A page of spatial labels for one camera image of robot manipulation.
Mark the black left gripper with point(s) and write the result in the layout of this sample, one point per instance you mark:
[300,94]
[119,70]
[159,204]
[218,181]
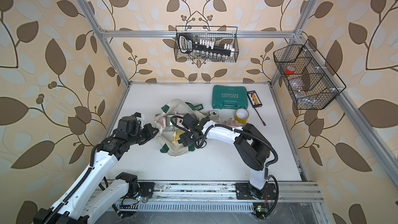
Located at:
[147,127]

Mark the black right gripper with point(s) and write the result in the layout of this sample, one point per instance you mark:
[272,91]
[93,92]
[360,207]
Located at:
[185,137]

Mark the cream pencil sharpener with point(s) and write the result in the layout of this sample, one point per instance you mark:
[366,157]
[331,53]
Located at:
[214,116]

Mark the cream floral tote bag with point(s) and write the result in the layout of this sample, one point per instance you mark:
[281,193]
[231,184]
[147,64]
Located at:
[174,107]

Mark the pink pencil sharpener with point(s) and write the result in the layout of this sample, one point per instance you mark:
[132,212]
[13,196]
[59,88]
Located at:
[232,123]
[163,122]

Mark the yellow pencil sharpener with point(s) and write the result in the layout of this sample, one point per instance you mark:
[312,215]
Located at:
[176,136]

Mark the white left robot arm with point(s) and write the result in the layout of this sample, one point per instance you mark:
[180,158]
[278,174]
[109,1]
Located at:
[77,206]

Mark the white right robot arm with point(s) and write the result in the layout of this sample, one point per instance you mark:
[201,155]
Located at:
[254,149]

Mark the green plastic tool case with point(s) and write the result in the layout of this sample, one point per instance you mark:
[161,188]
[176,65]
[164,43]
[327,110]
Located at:
[229,98]

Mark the yellow tape roll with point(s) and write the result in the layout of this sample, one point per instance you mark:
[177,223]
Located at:
[241,116]

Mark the black parallel charging board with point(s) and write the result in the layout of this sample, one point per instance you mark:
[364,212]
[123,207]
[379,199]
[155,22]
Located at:
[254,99]

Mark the black socket wrench set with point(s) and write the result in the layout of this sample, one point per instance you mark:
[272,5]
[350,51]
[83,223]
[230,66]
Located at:
[187,45]

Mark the red tape roll in basket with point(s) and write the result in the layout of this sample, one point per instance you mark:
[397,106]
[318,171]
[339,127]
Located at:
[290,70]

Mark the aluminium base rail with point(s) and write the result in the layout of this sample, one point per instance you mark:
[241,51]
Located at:
[225,191]

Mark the black wire basket back wall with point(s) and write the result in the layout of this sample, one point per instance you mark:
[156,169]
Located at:
[219,34]

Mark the black wire basket wall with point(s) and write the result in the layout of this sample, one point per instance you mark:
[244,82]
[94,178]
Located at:
[219,34]
[315,83]

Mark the black wire basket right wall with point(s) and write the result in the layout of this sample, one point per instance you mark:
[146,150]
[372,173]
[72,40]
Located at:
[315,83]

